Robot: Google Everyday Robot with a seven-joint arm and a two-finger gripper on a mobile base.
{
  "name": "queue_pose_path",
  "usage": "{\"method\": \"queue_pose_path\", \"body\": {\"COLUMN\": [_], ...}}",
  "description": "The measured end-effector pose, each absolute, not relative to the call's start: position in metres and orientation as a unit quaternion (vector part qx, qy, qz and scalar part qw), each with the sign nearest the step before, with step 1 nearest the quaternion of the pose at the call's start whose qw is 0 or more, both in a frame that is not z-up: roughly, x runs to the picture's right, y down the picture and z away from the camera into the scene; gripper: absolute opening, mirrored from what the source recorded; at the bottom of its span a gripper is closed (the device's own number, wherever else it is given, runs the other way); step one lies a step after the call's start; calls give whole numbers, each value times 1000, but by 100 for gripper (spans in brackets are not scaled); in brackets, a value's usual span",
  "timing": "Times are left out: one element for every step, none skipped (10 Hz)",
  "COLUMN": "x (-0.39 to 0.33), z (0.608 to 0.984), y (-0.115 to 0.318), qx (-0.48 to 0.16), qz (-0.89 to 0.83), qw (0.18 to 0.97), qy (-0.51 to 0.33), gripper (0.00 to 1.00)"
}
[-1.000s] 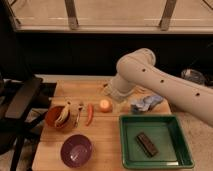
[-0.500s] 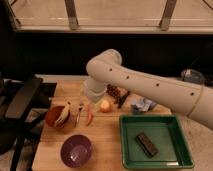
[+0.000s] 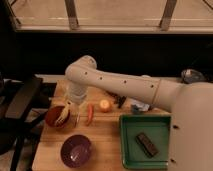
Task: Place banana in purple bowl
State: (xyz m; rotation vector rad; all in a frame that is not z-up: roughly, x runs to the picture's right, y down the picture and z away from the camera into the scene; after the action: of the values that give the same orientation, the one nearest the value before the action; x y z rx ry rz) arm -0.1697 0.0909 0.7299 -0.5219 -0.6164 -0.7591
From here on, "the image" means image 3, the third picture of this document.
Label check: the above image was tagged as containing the purple bowl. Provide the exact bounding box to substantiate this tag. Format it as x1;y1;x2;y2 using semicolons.
60;134;92;168

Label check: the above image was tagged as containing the peeled yellow banana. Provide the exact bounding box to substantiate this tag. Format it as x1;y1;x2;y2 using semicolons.
54;102;70;126

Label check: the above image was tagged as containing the blue crumpled cloth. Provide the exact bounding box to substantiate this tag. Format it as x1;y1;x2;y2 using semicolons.
130;99;150;114

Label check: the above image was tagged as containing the orange bowl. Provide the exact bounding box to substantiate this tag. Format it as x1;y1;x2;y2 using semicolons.
45;106;70;130

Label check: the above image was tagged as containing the dark chocolate bar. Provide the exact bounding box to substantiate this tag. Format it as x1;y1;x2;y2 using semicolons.
136;132;158;158

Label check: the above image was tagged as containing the black office chair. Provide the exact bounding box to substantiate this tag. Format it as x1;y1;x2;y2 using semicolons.
0;75;56;171

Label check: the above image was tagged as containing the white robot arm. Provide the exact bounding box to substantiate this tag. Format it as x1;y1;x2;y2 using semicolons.
65;56;213;171

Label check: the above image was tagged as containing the small orange fruit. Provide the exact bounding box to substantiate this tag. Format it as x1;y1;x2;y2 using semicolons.
99;99;112;113

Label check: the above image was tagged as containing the metal fork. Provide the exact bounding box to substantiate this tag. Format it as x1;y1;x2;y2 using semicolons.
75;113;80;127

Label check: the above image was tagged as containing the red chili pepper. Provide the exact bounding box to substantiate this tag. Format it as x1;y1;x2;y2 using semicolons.
86;104;94;126

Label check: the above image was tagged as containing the green plastic tray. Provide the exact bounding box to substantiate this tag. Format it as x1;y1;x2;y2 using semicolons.
119;115;170;170

